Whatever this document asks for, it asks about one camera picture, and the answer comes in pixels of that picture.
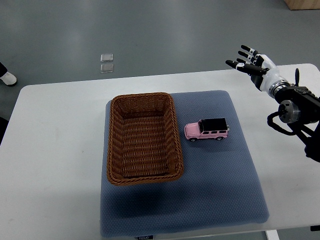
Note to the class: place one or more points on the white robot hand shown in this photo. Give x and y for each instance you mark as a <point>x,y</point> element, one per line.
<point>265,74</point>

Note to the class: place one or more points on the pink toy car black roof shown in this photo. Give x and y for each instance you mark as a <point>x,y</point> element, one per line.
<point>204,129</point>

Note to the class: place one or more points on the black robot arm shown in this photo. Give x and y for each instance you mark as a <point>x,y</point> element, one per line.
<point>298,106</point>

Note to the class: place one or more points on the brown wicker basket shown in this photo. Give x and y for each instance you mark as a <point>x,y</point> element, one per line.
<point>144,144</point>

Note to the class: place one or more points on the wooden cabinet corner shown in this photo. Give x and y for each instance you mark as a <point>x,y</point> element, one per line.
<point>303,4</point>

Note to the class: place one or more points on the blue-grey quilted mat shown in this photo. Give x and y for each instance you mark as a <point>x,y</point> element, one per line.
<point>219,187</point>

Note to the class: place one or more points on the upper floor socket plate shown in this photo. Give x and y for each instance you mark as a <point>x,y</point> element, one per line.
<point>106,57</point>

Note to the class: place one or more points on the floor socket plate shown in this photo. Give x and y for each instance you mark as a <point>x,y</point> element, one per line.
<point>106,57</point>
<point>107,68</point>

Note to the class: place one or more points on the lower floor socket plate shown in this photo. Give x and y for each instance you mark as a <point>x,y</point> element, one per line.
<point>107,68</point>

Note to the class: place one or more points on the white table leg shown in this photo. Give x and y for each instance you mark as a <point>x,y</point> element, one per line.
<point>272,235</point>

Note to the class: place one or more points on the person's white shoe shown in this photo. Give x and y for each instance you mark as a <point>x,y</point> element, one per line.
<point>9,79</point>

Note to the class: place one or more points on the person's dark trouser leg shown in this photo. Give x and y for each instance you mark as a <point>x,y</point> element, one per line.
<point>3,70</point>

